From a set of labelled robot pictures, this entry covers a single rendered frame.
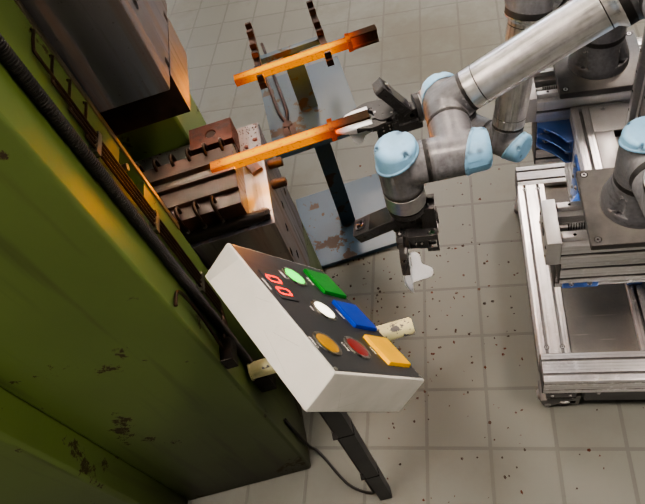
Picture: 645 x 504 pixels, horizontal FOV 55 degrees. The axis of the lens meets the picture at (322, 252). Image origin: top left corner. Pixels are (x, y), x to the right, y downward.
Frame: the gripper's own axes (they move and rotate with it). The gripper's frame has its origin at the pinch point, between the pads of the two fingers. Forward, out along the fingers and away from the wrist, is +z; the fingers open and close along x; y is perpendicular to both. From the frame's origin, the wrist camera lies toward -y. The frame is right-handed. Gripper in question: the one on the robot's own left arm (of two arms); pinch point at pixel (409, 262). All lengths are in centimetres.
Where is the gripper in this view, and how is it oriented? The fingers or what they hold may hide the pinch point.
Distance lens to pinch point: 131.6
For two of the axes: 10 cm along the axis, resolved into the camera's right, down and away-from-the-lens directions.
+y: 9.7, -0.7, -2.5
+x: 0.8, -8.2, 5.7
